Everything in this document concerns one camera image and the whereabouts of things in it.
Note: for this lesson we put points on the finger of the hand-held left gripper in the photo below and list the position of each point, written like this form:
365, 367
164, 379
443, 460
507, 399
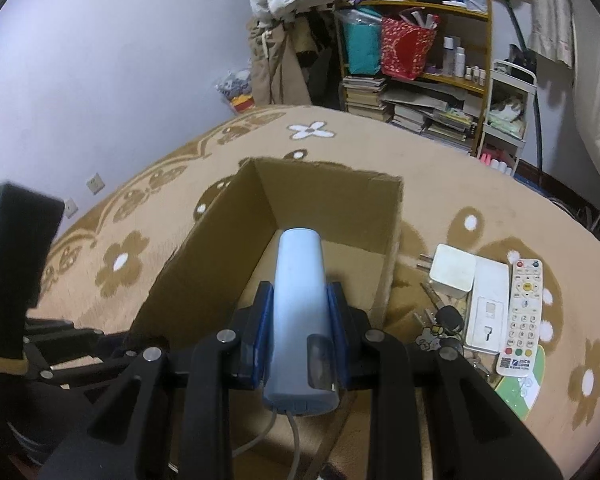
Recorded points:
65, 329
80, 365

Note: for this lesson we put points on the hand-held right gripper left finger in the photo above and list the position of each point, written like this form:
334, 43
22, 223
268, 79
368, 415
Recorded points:
262, 332

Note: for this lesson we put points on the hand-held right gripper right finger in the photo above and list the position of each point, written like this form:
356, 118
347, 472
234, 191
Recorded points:
339, 332

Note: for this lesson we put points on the light blue handheld device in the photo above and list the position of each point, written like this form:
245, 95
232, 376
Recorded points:
300, 310

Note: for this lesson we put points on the cardboard box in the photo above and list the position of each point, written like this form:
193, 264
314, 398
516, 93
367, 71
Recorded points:
230, 240

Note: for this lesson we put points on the bunch of keys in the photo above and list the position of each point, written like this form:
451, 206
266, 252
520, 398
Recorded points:
447, 317

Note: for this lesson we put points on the white box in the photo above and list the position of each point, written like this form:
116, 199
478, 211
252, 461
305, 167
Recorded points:
487, 305

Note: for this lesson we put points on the white remote control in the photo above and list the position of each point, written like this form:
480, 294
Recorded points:
522, 310

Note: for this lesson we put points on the green oval card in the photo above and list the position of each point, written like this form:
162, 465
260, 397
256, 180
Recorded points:
522, 390

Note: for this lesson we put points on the beige flower printed blanket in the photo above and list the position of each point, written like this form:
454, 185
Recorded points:
330, 145

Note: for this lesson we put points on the stack of books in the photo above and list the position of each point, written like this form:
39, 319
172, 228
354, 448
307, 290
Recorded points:
362, 97

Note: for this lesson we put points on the pile of papers and booklets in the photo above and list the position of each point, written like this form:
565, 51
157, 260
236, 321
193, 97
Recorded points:
430, 110

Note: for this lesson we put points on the clear bag of colourful items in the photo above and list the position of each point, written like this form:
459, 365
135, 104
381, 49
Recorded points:
235, 90

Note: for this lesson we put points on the dark hanging coat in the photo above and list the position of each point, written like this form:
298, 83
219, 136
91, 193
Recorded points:
320, 70

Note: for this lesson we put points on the beige hanging coat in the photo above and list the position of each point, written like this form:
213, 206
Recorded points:
267, 60

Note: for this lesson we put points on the white trolley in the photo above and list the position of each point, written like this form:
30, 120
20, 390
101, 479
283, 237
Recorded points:
530, 125

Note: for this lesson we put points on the teal bag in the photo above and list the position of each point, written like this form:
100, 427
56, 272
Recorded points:
362, 45

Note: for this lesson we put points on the red patterned gift bag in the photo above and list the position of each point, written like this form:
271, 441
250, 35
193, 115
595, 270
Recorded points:
405, 50

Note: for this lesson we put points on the row of small bottles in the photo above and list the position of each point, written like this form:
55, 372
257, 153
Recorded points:
476, 74

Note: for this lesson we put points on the wooden shelf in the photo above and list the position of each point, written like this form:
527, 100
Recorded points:
485, 60

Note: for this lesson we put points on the black bag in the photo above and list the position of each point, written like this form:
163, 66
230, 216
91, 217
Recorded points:
522, 62

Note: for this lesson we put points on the white duvet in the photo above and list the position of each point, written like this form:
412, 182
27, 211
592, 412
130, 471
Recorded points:
595, 125

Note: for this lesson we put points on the beige hanging cloth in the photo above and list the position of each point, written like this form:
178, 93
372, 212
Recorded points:
550, 10

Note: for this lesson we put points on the white wall socket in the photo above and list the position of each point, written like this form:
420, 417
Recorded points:
70, 206
96, 183

